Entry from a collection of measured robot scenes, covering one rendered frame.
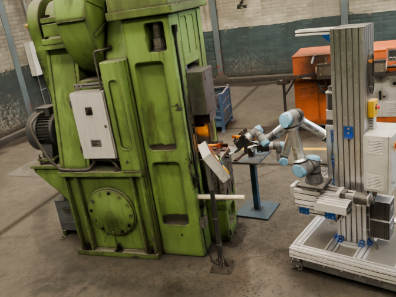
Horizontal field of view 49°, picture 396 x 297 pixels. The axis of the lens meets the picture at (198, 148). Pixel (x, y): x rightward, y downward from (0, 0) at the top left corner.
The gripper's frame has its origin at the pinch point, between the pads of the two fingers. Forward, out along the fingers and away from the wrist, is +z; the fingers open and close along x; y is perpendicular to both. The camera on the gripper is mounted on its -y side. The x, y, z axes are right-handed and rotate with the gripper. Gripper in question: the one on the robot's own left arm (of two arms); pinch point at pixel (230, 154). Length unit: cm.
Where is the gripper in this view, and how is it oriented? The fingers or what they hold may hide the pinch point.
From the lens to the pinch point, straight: 385.1
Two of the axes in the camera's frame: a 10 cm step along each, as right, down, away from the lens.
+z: -7.8, 6.2, 1.0
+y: -6.1, -7.2, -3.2
